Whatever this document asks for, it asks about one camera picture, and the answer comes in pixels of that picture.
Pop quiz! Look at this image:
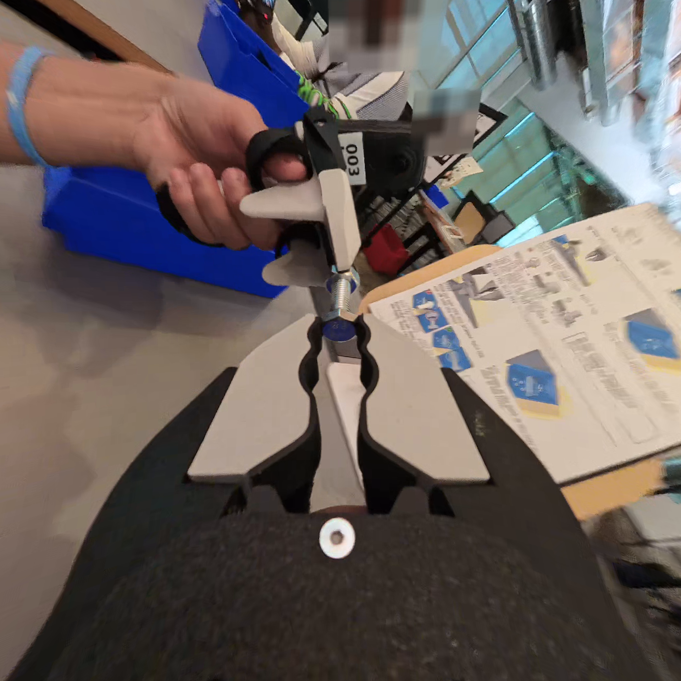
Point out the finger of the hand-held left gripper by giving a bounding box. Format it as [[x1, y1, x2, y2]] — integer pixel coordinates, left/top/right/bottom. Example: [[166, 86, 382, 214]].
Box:
[[319, 167, 364, 272]]

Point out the person's left hand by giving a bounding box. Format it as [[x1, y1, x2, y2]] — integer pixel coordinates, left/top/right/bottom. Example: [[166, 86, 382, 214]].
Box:
[[130, 72, 312, 252]]

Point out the blue plastic bin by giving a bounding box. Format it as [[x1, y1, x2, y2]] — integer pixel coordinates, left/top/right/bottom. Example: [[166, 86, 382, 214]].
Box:
[[41, 165, 292, 300], [198, 0, 310, 129]]

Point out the instruction sheet on stand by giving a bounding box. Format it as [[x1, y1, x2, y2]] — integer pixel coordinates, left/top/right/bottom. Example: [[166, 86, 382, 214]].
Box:
[[359, 244, 672, 521]]

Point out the red bag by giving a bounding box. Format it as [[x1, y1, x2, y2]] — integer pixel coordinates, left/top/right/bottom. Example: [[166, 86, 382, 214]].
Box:
[[362, 223, 411, 278]]

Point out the steel hex bolt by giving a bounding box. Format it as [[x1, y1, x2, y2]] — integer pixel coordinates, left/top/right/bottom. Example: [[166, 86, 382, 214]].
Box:
[[321, 282, 358, 341]]

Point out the instruction sheet on board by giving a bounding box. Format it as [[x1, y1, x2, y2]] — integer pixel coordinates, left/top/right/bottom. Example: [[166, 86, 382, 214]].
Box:
[[369, 204, 681, 486]]

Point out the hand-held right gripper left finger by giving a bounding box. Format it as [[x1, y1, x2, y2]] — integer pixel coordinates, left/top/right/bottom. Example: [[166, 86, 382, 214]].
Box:
[[187, 313, 323, 515]]

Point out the white rectangular board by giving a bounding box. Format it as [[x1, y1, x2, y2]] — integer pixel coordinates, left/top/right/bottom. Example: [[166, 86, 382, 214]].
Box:
[[326, 362, 369, 491]]

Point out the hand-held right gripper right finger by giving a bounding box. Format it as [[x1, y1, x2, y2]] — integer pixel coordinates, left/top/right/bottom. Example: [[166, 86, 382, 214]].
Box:
[[355, 314, 490, 515]]

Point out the blue wristband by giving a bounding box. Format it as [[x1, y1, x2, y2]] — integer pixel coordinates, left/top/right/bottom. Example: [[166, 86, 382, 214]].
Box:
[[5, 45, 52, 168]]

